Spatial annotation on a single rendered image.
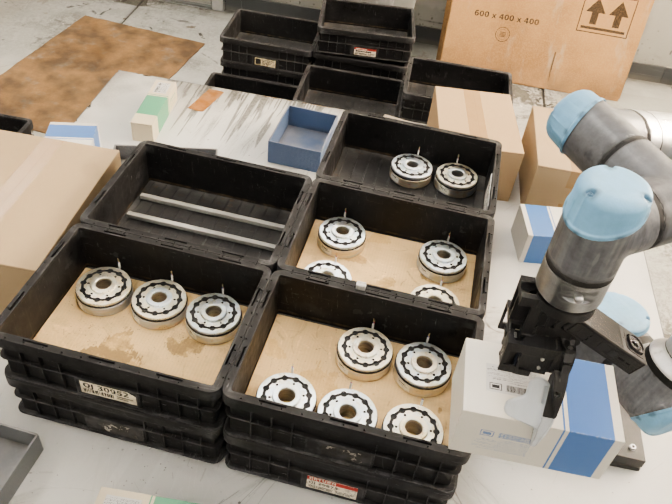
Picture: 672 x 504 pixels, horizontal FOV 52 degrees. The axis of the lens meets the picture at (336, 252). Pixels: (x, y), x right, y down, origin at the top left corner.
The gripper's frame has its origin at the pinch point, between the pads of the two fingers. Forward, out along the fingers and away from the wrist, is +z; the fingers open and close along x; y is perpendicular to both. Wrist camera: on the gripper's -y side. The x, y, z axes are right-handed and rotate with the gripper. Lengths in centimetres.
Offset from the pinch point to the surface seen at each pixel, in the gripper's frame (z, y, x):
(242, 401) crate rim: 17.5, 40.5, -2.5
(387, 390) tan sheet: 27.7, 17.9, -17.4
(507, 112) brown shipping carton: 25, -4, -117
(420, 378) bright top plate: 24.5, 12.6, -19.0
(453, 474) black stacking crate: 23.6, 6.1, -1.0
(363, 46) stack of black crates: 56, 46, -206
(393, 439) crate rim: 17.6, 16.5, -1.2
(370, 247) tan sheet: 28, 26, -54
